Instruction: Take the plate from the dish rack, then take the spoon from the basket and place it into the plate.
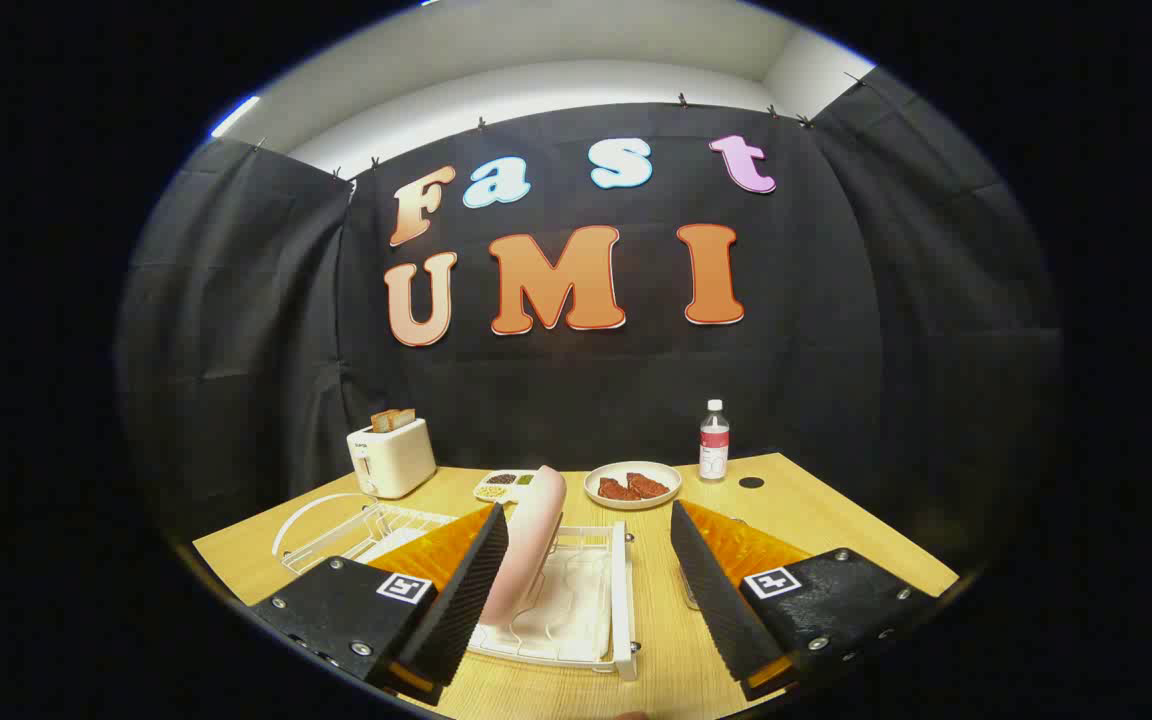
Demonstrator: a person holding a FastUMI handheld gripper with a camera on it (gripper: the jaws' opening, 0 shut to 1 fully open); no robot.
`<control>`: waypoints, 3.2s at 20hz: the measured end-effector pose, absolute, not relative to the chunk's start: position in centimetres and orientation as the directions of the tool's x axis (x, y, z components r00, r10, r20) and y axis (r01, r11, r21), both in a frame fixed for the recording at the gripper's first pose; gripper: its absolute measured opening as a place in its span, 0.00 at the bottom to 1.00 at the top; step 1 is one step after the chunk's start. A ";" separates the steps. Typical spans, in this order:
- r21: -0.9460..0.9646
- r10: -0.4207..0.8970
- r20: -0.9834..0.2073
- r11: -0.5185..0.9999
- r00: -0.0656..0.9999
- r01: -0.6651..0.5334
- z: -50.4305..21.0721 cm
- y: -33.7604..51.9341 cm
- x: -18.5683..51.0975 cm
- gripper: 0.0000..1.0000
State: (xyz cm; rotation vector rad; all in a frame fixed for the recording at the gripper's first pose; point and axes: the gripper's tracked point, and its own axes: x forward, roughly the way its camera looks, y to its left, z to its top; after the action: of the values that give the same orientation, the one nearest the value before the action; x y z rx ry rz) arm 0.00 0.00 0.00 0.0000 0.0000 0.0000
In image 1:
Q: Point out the toast slices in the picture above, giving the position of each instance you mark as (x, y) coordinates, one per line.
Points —
(391, 420)

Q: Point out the white round plate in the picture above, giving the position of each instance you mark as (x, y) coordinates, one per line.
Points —
(633, 467)

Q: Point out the pink plate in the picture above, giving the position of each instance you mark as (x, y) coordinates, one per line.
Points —
(528, 540)

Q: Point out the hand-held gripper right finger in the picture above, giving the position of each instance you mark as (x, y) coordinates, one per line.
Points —
(711, 590)

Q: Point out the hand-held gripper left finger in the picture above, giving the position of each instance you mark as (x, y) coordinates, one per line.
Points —
(471, 590)

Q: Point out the red meat piece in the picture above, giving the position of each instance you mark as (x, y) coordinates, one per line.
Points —
(616, 490)
(648, 485)

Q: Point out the white divided sauce dish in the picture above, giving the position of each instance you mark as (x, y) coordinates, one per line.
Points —
(504, 486)

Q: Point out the white toaster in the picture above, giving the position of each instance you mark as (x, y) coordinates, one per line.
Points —
(396, 460)

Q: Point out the black backdrop cloth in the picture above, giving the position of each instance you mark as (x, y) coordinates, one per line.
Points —
(636, 400)

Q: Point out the clear bottle with red label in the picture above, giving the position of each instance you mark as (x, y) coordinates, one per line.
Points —
(714, 445)

